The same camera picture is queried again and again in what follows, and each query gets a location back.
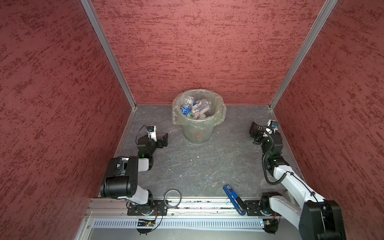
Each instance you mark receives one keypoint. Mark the white slotted cable duct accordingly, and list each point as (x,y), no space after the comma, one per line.
(252,225)

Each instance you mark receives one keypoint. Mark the aluminium corner post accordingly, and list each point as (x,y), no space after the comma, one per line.
(97,26)
(318,24)

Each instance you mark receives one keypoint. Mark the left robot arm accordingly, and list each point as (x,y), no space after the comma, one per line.
(120,181)

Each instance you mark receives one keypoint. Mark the blue utility knife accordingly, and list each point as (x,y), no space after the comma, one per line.
(237,202)

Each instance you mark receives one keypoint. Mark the aluminium front rail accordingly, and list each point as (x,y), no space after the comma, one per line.
(189,207)

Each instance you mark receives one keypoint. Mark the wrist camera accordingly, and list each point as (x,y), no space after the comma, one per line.
(151,130)
(272,127)

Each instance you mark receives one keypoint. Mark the left aluminium corner post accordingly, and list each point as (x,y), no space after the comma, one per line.
(97,26)

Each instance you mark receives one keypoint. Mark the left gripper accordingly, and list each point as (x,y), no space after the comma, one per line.
(164,142)

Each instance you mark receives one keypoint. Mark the blue label bottle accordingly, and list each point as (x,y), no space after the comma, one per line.
(187,105)

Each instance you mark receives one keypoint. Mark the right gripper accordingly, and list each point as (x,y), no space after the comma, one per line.
(259,133)

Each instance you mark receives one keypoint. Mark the right aluminium corner post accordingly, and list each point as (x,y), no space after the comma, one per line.
(318,24)

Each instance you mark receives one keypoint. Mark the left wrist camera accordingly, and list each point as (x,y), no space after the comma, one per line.
(151,130)

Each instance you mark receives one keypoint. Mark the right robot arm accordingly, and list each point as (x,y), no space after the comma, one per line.
(315,217)

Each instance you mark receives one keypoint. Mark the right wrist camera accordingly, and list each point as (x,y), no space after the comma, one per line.
(272,127)

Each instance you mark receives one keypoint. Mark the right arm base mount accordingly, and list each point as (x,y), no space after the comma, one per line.
(254,208)

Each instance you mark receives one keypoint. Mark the clear plastic bin liner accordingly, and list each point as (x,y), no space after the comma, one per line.
(217,115)

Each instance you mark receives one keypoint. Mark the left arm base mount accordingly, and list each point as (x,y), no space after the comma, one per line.
(157,208)

